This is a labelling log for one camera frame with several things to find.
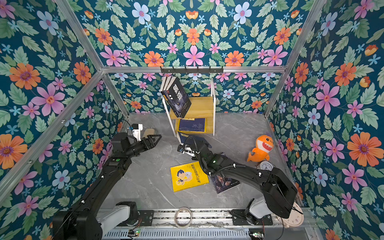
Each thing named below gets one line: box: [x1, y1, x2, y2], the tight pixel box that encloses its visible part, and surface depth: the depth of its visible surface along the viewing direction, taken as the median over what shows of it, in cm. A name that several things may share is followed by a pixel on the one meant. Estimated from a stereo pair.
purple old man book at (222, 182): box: [211, 174, 241, 194], surface depth 85 cm
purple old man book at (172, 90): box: [160, 76, 189, 118], surface depth 85 cm
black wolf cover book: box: [166, 76, 192, 119], surface depth 87 cm
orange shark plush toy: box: [246, 134, 274, 163], surface depth 95 cm
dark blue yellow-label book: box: [179, 118, 205, 132], surface depth 106 cm
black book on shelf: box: [160, 76, 186, 119], surface depth 84 cm
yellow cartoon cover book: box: [170, 161, 210, 193], surface depth 88 cm
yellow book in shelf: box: [179, 118, 206, 132], surface depth 106 cm
